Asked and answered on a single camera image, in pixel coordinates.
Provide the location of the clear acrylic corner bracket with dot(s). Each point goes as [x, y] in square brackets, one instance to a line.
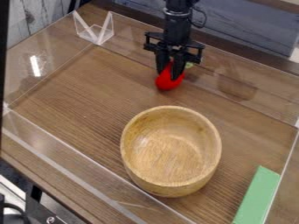
[97, 34]

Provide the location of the black metal table bracket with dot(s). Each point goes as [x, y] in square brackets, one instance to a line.
[38, 213]

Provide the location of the red plush strawberry toy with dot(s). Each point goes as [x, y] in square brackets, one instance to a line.
[165, 82]

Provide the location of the green tape strip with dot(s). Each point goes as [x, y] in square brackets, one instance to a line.
[256, 203]

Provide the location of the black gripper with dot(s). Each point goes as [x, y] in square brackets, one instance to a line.
[174, 41]

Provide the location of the wooden bowl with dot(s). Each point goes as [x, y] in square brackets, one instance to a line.
[172, 149]

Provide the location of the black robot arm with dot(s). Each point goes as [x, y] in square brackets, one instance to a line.
[180, 7]

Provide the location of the clear acrylic enclosure wall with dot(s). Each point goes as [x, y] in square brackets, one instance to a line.
[73, 93]

